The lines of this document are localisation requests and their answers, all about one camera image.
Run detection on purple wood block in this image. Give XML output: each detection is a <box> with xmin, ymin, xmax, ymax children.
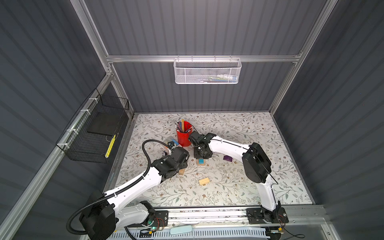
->
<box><xmin>223</xmin><ymin>155</ymin><xmax>233</xmax><ymax>162</ymax></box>

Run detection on grooved wood block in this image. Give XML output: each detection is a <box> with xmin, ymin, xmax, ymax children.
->
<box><xmin>199</xmin><ymin>178</ymin><xmax>210</xmax><ymax>186</ymax></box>

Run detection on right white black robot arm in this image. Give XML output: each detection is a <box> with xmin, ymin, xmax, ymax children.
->
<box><xmin>189</xmin><ymin>132</ymin><xmax>278</xmax><ymax>212</ymax></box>

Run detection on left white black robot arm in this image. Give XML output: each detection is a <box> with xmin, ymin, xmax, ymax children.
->
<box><xmin>79</xmin><ymin>147</ymin><xmax>190</xmax><ymax>240</ymax></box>

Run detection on red pencil cup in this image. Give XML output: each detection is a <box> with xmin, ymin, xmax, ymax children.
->
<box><xmin>176</xmin><ymin>129</ymin><xmax>193</xmax><ymax>147</ymax></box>

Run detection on coloured pencils in cup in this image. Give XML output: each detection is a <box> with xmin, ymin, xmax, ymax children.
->
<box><xmin>176</xmin><ymin>119</ymin><xmax>193</xmax><ymax>133</ymax></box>

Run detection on yellow marker in black basket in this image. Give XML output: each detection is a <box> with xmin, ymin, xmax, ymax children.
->
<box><xmin>105</xmin><ymin>135</ymin><xmax>116</xmax><ymax>159</ymax></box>

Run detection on light blue oval pad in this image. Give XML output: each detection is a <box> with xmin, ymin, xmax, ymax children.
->
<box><xmin>170</xmin><ymin>225</ymin><xmax>193</xmax><ymax>236</ymax></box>

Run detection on pens in white basket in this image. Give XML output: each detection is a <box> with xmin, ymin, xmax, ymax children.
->
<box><xmin>200</xmin><ymin>75</ymin><xmax>239</xmax><ymax>84</ymax></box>

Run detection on black corrugated cable hose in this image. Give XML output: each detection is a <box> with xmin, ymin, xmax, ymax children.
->
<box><xmin>65</xmin><ymin>139</ymin><xmax>172</xmax><ymax>240</ymax></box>

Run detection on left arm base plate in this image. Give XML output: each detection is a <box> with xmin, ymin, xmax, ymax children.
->
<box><xmin>128</xmin><ymin>211</ymin><xmax>169</xmax><ymax>228</ymax></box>

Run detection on white wire mesh basket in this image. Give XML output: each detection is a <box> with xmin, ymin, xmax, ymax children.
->
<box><xmin>173</xmin><ymin>58</ymin><xmax>242</xmax><ymax>85</ymax></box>

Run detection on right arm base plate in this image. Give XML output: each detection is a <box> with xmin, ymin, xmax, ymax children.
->
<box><xmin>246</xmin><ymin>206</ymin><xmax>289</xmax><ymax>225</ymax></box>

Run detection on black wire wall basket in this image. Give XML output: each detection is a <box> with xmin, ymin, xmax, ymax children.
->
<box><xmin>57</xmin><ymin>91</ymin><xmax>130</xmax><ymax>164</ymax></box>

